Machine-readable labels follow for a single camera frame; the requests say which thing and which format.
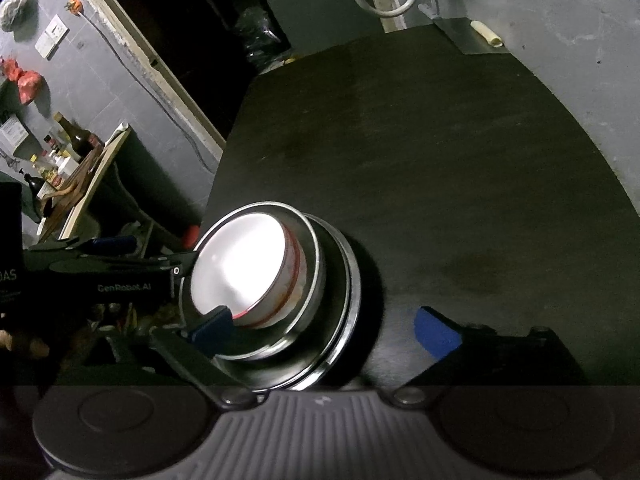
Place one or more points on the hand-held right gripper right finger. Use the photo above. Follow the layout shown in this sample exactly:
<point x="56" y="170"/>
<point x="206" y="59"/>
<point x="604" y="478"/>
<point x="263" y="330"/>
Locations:
<point x="436" y="332"/>

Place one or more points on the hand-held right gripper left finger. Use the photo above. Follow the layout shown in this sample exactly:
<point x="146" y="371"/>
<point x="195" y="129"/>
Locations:
<point x="212" y="331"/>

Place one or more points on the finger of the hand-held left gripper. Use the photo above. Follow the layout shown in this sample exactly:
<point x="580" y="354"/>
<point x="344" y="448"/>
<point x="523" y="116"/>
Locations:
<point x="175" y="261"/>
<point x="110" y="244"/>

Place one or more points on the large steel plate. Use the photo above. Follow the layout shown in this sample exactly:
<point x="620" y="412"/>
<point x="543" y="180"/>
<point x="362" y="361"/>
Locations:
<point x="350" y="320"/>

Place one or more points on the steel bowl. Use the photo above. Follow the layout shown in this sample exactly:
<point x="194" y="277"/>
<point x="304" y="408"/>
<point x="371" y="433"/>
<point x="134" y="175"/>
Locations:
<point x="315" y="280"/>

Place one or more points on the medium steel plate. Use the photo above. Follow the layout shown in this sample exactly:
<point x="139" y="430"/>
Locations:
<point x="334" y="280"/>

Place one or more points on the person's left hand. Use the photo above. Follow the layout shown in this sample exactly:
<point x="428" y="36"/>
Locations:
<point x="40" y="347"/>

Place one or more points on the wooden counter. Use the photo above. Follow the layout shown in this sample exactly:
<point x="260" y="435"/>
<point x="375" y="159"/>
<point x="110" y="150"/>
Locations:
<point x="102" y="160"/>

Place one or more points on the row of condiment bottles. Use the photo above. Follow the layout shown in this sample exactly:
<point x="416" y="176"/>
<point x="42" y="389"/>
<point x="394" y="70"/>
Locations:
<point x="70" y="140"/>

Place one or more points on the red plastic bags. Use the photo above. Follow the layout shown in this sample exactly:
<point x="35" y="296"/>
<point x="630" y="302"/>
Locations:
<point x="25" y="80"/>

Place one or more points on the dark plastic bag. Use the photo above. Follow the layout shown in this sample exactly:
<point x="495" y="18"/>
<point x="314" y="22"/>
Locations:
<point x="262" y="40"/>

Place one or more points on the small hanging plastic bag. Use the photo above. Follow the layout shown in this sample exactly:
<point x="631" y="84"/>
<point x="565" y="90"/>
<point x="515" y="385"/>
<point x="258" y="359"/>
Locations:
<point x="17" y="10"/>

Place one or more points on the dark cabinet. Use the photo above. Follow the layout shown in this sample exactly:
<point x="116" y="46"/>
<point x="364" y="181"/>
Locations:
<point x="320" y="15"/>

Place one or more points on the metal sheet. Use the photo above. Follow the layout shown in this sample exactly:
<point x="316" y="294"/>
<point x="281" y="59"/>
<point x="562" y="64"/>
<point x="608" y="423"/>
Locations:
<point x="462" y="37"/>

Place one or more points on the yellowish roll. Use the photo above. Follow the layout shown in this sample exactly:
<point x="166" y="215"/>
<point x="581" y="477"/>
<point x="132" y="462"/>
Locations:
<point x="487" y="32"/>

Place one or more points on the grey pipe fitting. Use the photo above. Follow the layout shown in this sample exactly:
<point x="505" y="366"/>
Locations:
<point x="429" y="12"/>

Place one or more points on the pale door frame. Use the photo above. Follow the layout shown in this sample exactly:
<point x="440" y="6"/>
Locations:
<point x="150" y="55"/>

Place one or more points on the white wall switch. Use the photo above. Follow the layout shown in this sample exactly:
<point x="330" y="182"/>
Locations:
<point x="51" y="35"/>

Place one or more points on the orange wall plug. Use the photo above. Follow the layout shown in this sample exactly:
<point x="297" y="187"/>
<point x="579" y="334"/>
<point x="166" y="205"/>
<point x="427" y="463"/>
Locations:
<point x="74" y="6"/>

